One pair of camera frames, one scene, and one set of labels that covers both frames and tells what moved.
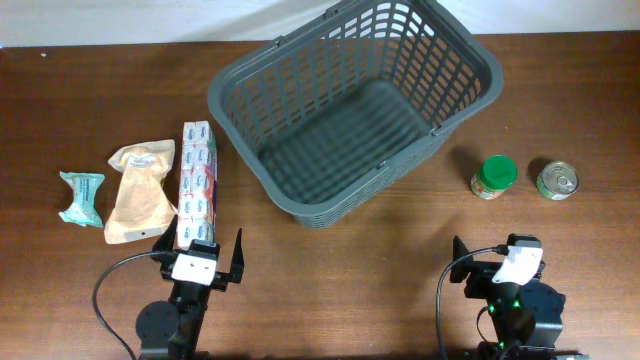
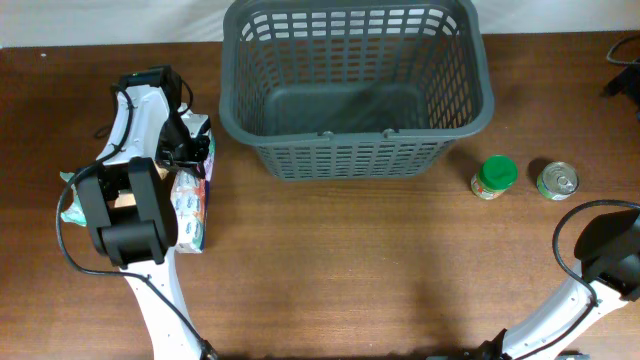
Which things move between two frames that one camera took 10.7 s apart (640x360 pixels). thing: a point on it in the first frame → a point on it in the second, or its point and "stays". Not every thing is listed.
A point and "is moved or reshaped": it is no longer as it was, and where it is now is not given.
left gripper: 164,244 → 192,158
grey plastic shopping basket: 323,110 is moved or reshaped
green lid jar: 497,174 stays
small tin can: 557,180 stays
